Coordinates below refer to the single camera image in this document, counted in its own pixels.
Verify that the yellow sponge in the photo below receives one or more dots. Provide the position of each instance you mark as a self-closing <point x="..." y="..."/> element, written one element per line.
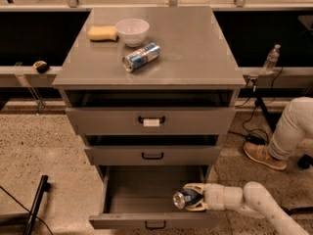
<point x="100" y="33"/>

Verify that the middle grey drawer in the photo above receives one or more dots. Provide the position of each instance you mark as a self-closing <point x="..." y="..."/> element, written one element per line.
<point x="153" y="155"/>

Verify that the black yellow tape measure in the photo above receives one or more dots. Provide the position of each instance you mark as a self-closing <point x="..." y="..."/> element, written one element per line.
<point x="41" y="66"/>

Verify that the red bull can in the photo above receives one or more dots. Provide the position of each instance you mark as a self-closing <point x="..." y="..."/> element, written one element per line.
<point x="141" y="57"/>

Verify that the person leg in light trousers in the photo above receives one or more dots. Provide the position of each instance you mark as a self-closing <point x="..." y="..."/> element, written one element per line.
<point x="295" y="124"/>

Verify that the grey drawer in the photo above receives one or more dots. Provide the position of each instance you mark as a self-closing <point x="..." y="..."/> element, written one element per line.
<point x="140" y="196"/>
<point x="166" y="121"/>
<point x="153" y="155"/>

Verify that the black tripod leg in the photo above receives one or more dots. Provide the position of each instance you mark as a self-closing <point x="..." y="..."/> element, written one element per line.
<point x="264" y="110"/>

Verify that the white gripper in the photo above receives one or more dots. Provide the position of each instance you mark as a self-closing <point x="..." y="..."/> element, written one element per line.
<point x="214" y="196"/>

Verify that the brown shoe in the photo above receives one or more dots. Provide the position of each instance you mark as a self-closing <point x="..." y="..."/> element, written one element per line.
<point x="260" y="154"/>

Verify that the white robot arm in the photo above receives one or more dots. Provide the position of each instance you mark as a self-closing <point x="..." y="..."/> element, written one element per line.
<point x="252" y="200"/>

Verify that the white bowl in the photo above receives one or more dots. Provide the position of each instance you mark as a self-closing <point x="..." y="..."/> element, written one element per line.
<point x="132" y="32"/>

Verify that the top grey drawer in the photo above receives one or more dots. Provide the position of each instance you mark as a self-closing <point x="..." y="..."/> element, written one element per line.
<point x="166" y="121"/>

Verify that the clear water bottle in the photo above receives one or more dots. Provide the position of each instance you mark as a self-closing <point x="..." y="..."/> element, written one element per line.
<point x="272" y="59"/>

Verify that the bottom grey drawer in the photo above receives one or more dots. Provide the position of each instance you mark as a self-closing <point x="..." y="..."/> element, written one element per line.
<point x="140" y="196"/>

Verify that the blue pepsi can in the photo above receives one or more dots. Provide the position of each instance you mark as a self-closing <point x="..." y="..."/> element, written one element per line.
<point x="186" y="198"/>

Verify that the black power adapter with cable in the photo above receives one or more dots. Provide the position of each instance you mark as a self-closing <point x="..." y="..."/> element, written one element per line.
<point x="255" y="136"/>

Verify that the grey drawer cabinet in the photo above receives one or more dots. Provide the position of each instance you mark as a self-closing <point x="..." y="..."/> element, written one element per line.
<point x="195" y="69"/>

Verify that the black stand leg left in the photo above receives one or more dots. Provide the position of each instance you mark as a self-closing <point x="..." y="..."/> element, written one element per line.
<point x="43" y="187"/>

